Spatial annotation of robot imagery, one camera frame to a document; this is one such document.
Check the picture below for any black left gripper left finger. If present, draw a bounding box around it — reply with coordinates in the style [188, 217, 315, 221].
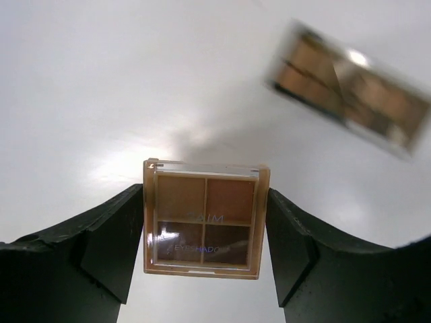
[1, 184, 143, 322]

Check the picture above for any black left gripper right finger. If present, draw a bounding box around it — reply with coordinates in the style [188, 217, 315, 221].
[266, 189, 430, 323]

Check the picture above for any square pink eyeshadow palette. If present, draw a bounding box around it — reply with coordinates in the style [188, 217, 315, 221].
[143, 158, 271, 280]

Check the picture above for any long brown eyeshadow palette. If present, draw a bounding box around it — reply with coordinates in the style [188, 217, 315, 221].
[266, 20, 430, 159]

